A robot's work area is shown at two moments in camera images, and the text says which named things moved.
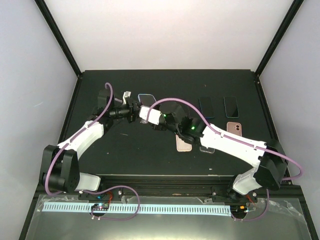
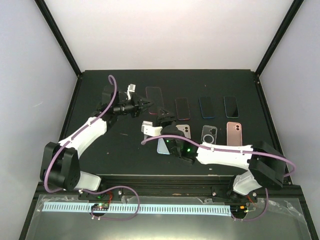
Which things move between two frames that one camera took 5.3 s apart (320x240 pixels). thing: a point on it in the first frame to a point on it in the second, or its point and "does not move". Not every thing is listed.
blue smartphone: [206, 107] does not move
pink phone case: [234, 127] does not move
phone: [146, 99] to [161, 148]
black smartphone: [231, 106] does not move
